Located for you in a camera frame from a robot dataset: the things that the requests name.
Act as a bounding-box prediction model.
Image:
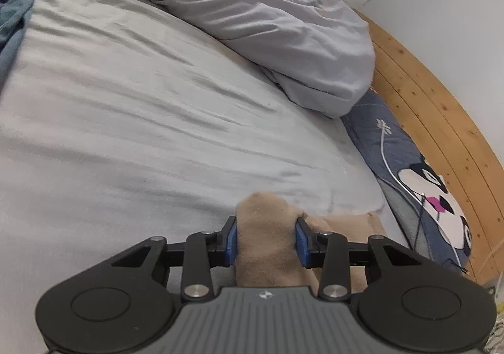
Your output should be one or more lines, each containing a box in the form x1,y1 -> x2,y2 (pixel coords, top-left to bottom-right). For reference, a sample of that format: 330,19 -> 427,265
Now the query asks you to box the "dark blue garment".
1,0 -> 35,88

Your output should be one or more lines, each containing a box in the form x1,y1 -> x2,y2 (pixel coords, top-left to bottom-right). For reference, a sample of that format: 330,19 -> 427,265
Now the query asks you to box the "light grey rolled duvet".
150,0 -> 375,118

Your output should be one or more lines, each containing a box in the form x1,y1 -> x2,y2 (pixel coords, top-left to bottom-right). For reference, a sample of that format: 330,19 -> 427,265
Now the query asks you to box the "wooden bed headboard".
361,16 -> 503,285

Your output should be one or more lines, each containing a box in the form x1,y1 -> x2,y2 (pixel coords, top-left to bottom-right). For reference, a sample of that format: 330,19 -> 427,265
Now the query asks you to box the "tan t-shirt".
235,192 -> 385,293

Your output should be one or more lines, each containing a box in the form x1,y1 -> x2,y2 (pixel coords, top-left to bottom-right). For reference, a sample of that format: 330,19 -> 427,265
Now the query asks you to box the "white charging cable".
377,121 -> 466,272

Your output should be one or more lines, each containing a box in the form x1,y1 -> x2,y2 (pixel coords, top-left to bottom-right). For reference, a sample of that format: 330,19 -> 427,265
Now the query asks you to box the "blue dog-print pillow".
342,89 -> 472,274

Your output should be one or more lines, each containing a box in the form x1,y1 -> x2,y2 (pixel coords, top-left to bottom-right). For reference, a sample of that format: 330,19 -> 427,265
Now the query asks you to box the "light grey bed sheet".
1,0 -> 404,353

